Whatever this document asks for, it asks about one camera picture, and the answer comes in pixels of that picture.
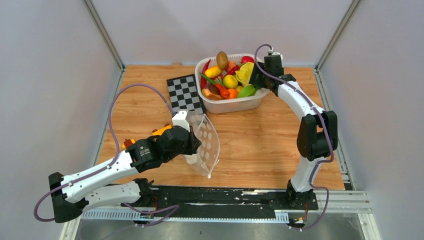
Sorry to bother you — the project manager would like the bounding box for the yellow napa cabbage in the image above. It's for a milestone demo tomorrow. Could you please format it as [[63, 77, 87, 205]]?
[[235, 62, 255, 87]]

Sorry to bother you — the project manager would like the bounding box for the brown kiwi potato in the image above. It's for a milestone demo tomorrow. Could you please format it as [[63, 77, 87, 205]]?
[[216, 51, 229, 70]]

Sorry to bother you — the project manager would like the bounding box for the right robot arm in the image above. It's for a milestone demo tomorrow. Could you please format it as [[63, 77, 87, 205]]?
[[249, 52, 338, 209]]

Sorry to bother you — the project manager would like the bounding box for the chocolate glazed eclair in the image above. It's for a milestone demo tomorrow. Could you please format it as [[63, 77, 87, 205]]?
[[201, 85, 224, 101]]

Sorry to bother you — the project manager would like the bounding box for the red pepper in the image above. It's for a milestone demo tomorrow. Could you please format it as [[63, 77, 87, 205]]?
[[226, 65, 240, 75]]

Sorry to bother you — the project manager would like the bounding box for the orange tangerine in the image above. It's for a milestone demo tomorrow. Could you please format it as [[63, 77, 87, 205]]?
[[227, 88, 239, 99]]

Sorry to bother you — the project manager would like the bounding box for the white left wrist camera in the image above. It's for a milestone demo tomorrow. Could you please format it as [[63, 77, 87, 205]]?
[[171, 110, 191, 132]]

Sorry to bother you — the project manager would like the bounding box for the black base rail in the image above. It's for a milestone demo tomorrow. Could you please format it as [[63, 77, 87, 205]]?
[[131, 185, 318, 219]]

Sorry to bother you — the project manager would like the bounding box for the long red chili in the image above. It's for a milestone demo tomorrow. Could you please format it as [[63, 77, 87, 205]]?
[[200, 59, 211, 90]]

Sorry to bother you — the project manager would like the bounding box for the red apple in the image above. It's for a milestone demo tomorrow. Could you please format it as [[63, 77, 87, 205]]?
[[240, 55, 255, 64]]

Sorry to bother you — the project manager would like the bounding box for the black white checkerboard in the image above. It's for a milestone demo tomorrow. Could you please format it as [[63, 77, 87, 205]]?
[[166, 74, 206, 114]]

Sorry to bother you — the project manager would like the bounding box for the yellow toy brick car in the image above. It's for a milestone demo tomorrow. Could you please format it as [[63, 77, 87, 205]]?
[[120, 123, 172, 150]]

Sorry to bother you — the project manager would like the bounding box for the green onion stalk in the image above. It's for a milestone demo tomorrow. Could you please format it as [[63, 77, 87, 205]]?
[[199, 72, 216, 85]]

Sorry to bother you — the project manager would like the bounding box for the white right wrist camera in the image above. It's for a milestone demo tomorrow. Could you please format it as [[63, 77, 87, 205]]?
[[268, 49, 284, 61]]

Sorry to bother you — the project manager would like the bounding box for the yellow mango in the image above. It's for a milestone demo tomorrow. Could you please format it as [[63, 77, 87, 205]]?
[[205, 65, 223, 79]]

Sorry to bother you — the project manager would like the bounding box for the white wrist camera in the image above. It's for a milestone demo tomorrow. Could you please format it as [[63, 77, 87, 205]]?
[[268, 49, 284, 61], [171, 110, 191, 132]]

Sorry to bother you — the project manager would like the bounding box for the light green leaf vegetable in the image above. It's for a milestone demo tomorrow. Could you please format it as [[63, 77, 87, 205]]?
[[237, 85, 256, 98]]

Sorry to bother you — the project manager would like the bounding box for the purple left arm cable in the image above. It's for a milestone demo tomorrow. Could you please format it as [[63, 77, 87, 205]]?
[[33, 83, 180, 223]]

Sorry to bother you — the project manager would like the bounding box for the clear dotted zip bag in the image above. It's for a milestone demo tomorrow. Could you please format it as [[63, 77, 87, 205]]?
[[182, 110, 221, 179]]

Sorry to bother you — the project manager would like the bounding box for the white plastic food tub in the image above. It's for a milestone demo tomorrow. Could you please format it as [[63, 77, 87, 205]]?
[[194, 56, 270, 114]]

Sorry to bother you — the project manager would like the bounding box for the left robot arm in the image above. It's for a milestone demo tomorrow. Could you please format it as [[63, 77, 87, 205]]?
[[48, 126, 203, 223]]

